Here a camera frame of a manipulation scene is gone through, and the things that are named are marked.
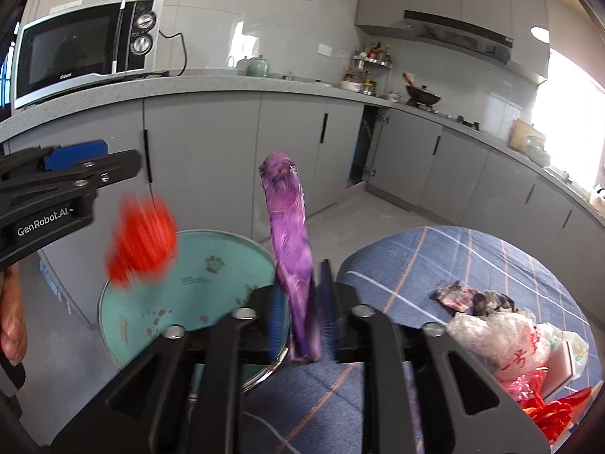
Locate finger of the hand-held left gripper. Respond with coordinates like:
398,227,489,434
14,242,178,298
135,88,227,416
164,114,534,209
0,140,109,178
0,150,141,199

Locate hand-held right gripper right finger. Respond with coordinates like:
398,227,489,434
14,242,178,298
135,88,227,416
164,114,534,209
320,260,552,454

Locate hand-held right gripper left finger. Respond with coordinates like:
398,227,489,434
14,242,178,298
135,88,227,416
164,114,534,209
52,285,290,454

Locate teal round bin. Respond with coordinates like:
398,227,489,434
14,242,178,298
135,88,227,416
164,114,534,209
98,230,290,393

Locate purple plastic wrapper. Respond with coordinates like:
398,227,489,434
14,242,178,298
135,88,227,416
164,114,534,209
258,151,323,365

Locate white sponge block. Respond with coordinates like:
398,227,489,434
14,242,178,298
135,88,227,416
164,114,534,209
539,340,576,398

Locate person's left hand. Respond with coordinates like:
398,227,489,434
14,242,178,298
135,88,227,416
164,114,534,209
0,265,28,366

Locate blue plaid tablecloth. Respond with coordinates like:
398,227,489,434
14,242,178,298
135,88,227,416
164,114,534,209
241,225,601,454

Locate grey base cabinets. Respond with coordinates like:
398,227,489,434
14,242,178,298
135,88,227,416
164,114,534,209
0,90,605,315

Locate silver microwave oven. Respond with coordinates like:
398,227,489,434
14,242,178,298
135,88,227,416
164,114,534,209
12,0,165,110

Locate crumpled printed wrapper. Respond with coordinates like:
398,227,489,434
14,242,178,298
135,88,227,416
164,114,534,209
430,280,521,316

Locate clear red-printed plastic bag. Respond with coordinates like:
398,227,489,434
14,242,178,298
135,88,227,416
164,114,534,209
447,309,551,385

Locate green teapot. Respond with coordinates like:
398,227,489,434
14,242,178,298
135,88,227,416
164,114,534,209
236,55,271,78

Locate gas stove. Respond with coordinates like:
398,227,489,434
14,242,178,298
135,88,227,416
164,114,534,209
439,111,481,131

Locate black wok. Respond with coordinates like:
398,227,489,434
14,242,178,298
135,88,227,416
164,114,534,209
402,73,442,107

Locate metal spice rack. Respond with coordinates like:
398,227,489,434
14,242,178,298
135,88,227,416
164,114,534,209
347,42,394,95

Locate wooden cutting board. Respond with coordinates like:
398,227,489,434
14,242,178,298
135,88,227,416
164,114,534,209
509,119,546,152

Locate metal pot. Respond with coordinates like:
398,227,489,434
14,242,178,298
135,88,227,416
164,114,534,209
524,136,552,167

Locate black range hood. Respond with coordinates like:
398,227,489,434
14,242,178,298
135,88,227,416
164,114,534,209
403,9,515,66

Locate bright window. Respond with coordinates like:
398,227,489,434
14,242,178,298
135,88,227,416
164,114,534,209
534,50,605,190

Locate black microwave cable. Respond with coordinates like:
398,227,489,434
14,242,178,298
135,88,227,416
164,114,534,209
158,31,188,78

